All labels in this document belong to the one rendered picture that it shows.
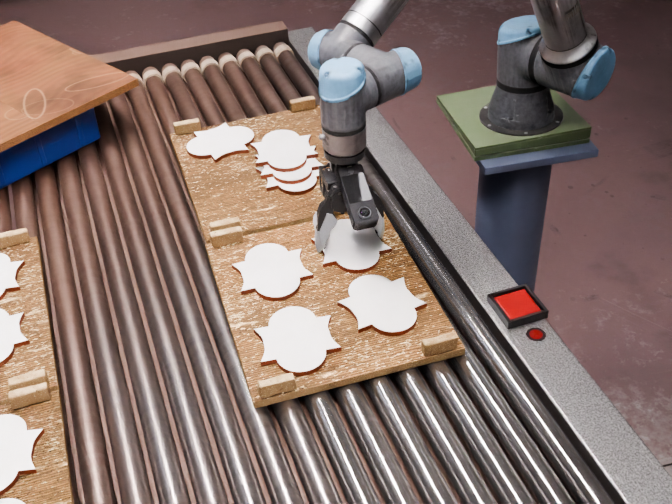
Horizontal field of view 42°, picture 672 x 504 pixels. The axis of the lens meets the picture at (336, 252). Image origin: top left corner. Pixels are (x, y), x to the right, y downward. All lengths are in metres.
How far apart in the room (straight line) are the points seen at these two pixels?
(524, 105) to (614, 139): 1.81
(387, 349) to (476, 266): 0.28
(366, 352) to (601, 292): 1.68
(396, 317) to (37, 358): 0.59
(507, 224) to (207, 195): 0.76
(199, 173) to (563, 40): 0.78
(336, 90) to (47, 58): 0.95
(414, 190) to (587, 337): 1.19
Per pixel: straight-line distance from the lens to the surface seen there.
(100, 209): 1.82
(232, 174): 1.82
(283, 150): 1.83
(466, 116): 2.07
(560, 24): 1.78
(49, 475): 1.33
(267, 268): 1.55
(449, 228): 1.68
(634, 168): 3.61
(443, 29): 4.60
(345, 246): 1.59
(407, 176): 1.82
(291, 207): 1.71
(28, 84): 2.07
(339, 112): 1.42
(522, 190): 2.08
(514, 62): 1.95
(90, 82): 2.03
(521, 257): 2.21
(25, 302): 1.61
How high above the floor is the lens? 1.94
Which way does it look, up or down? 39 degrees down
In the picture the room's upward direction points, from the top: 3 degrees counter-clockwise
